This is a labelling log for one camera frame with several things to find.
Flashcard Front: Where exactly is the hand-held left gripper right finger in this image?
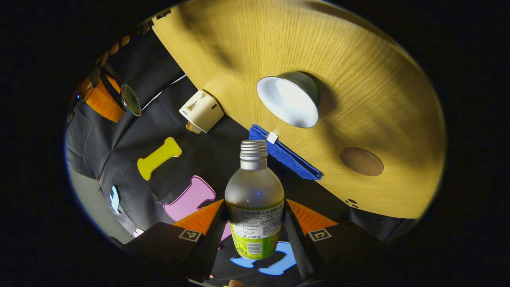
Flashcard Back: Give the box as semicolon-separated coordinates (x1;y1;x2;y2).
284;198;390;280

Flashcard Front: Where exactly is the white-lined teacup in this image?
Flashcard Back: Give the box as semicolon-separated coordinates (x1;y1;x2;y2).
256;72;321;129

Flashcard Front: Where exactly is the folded blue towel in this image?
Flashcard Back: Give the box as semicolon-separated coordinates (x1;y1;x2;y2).
249;124;323;181

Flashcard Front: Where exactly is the silver green-label water bottle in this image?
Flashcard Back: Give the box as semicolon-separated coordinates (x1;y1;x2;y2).
225;140;285;260

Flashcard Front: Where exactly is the black backdrop cloth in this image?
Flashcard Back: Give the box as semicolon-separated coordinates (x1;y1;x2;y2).
64;24;419;287

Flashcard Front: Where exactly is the white toaster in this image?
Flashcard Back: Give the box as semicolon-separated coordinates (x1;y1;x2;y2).
179;90;224;134

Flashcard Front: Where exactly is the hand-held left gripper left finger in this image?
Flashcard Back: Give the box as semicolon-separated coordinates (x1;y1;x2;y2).
123;199;230;283

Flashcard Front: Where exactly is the round brown coaster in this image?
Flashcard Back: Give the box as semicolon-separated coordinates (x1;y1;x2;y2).
340;147;384;177

